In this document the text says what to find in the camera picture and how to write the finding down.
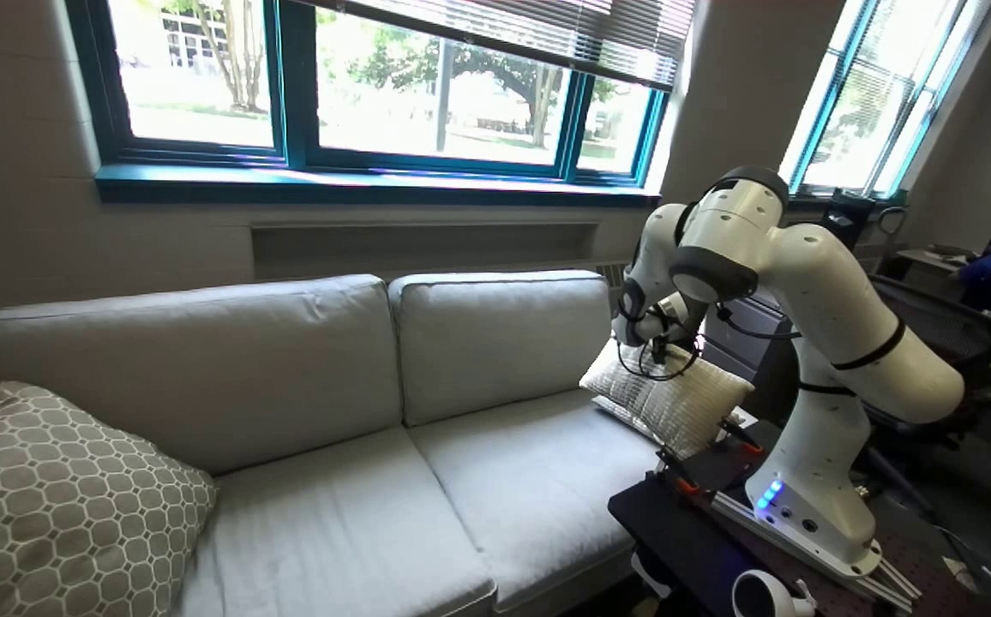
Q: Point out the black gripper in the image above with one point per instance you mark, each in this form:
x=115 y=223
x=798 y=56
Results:
x=656 y=331

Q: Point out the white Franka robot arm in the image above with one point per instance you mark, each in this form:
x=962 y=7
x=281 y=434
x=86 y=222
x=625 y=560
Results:
x=825 y=458

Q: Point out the grey fabric sofa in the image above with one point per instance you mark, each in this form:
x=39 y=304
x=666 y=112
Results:
x=290 y=378

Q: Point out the black drawer cabinet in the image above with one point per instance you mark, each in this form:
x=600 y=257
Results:
x=745 y=326

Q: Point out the red black clamp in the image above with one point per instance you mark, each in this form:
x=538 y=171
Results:
x=738 y=434
x=675 y=475

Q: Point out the black robot table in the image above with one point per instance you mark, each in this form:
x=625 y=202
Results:
x=675 y=542

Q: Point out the black monitor device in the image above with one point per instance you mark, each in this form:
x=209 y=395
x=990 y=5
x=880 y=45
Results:
x=858 y=223

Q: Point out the silver robot mounting plate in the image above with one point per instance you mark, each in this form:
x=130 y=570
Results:
x=814 y=551

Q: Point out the white VR controller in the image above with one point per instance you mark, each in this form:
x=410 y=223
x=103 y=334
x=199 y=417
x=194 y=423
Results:
x=751 y=600

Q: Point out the black office chair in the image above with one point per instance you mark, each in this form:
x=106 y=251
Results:
x=968 y=331

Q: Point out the narrow teal framed window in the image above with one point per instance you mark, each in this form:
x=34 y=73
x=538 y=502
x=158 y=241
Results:
x=849 y=89

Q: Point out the dark window blinds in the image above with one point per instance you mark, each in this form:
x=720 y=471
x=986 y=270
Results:
x=515 y=35

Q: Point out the wide teal framed window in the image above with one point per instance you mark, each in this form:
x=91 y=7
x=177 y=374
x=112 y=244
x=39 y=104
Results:
x=290 y=126

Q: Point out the beige lattice patterned pillow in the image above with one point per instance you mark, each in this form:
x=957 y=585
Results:
x=60 y=515

